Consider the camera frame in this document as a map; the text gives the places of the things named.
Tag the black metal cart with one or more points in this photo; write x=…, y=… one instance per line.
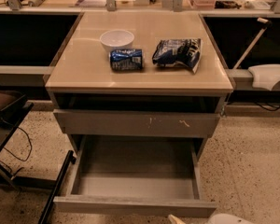
x=14, y=106

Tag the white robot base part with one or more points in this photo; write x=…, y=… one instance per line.
x=265, y=76

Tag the white ceramic bowl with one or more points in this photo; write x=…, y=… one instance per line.
x=116, y=39

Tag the beige top drawer cabinet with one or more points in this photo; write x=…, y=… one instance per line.
x=83, y=79

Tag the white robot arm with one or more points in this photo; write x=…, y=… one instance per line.
x=215, y=219

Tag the black bar on floor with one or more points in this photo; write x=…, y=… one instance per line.
x=69, y=158

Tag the grey top drawer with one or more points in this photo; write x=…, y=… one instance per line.
x=136, y=123

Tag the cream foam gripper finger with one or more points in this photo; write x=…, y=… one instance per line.
x=175, y=220

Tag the blue chip bag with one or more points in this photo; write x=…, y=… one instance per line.
x=178, y=53

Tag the blue soda can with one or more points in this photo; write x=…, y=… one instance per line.
x=126, y=59

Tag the grey drawer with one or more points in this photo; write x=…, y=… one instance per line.
x=129, y=175
x=136, y=123

